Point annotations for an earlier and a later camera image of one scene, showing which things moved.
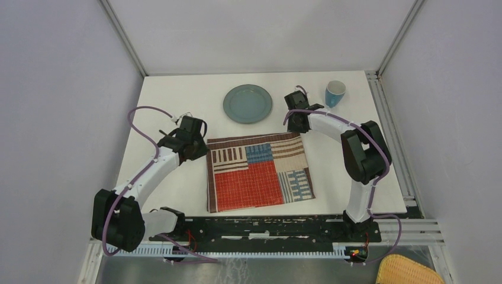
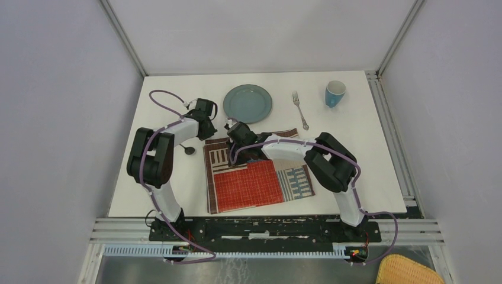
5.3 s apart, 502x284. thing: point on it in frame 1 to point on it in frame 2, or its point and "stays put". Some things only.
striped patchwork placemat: [253, 171] stays put
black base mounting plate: [268, 230] stays put
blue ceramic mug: [334, 92] stays put
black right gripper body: [292, 125] to [240, 155]
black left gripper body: [200, 148] to [210, 132]
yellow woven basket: [395, 269] stays put
